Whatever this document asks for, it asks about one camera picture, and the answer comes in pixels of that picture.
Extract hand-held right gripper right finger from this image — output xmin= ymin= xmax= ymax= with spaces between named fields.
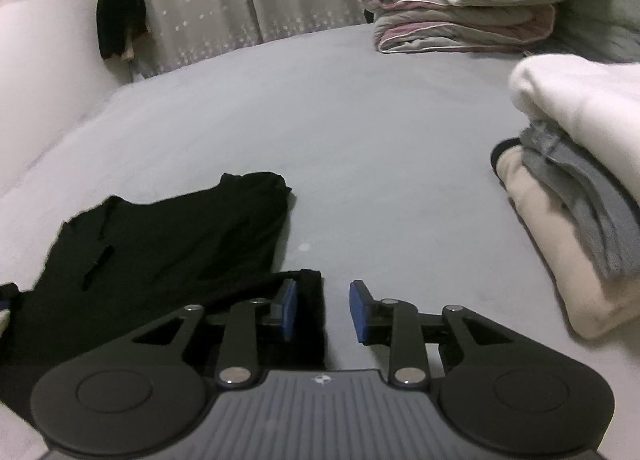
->
xmin=348 ymin=279 xmax=516 ymax=387

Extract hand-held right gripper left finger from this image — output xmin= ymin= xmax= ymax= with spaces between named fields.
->
xmin=132 ymin=277 xmax=298 ymax=387

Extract beige folded garment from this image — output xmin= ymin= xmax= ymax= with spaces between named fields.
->
xmin=490 ymin=137 xmax=640 ymax=340

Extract grey folded garment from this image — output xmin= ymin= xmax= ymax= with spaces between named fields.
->
xmin=517 ymin=120 xmax=640 ymax=282

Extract black fluffy hanging garment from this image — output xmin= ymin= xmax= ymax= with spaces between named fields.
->
xmin=96 ymin=0 xmax=151 ymax=61

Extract white folded garment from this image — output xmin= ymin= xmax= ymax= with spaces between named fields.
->
xmin=507 ymin=54 xmax=640 ymax=218

